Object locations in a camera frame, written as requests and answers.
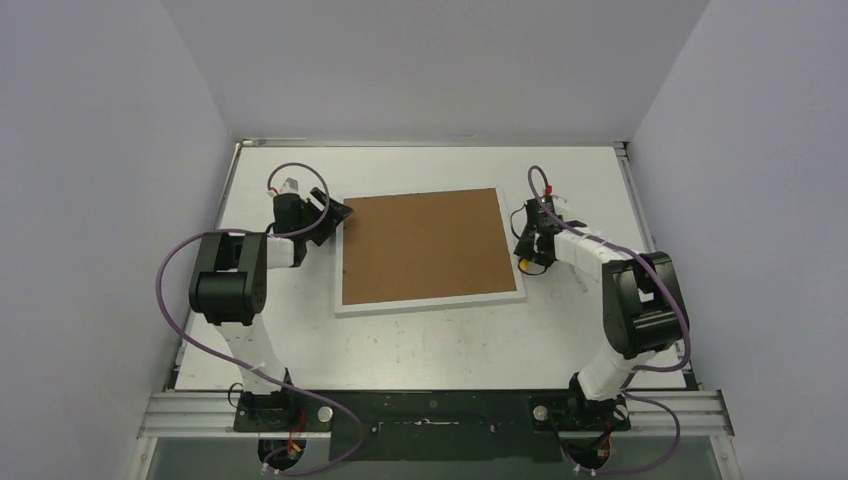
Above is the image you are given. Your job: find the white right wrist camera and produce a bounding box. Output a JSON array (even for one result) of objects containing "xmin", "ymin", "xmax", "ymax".
[{"xmin": 542, "ymin": 194, "xmax": 569, "ymax": 211}]

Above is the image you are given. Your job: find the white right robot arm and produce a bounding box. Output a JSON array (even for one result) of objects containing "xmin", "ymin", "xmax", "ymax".
[{"xmin": 513, "ymin": 195, "xmax": 689, "ymax": 429}]

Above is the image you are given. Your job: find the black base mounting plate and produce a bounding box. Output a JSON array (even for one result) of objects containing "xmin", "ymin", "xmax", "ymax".
[{"xmin": 232, "ymin": 389, "xmax": 631, "ymax": 463}]

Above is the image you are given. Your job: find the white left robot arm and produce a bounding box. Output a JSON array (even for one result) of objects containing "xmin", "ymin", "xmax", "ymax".
[{"xmin": 188, "ymin": 188, "xmax": 354, "ymax": 431}]

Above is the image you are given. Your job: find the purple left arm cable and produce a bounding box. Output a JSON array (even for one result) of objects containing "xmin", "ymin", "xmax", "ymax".
[{"xmin": 154, "ymin": 161, "xmax": 367, "ymax": 480}]

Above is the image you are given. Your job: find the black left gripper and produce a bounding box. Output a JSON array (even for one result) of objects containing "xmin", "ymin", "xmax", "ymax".
[{"xmin": 299, "ymin": 190, "xmax": 354, "ymax": 245}]

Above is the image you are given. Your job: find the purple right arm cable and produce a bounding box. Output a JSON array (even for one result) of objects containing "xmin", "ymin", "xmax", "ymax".
[{"xmin": 527, "ymin": 164, "xmax": 693, "ymax": 477}]

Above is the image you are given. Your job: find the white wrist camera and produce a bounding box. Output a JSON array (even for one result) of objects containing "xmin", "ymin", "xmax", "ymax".
[
  {"xmin": 267, "ymin": 177, "xmax": 299, "ymax": 197},
  {"xmin": 542, "ymin": 194, "xmax": 569, "ymax": 211}
]

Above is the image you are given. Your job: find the aluminium table front rail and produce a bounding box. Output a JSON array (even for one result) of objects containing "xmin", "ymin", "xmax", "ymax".
[{"xmin": 139, "ymin": 390, "xmax": 735, "ymax": 438}]

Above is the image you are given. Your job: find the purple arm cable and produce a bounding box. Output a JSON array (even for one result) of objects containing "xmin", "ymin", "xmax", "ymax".
[
  {"xmin": 527, "ymin": 164, "xmax": 693, "ymax": 477},
  {"xmin": 154, "ymin": 161, "xmax": 367, "ymax": 480}
]

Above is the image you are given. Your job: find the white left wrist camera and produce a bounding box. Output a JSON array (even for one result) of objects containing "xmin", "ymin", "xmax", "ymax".
[{"xmin": 267, "ymin": 177, "xmax": 299, "ymax": 197}]

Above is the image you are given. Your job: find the white picture frame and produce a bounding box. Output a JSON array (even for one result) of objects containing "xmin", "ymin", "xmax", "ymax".
[{"xmin": 333, "ymin": 185, "xmax": 526, "ymax": 318}]

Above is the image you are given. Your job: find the clear handle screwdriver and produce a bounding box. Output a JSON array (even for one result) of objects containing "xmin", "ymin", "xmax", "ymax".
[{"xmin": 574, "ymin": 270, "xmax": 588, "ymax": 293}]

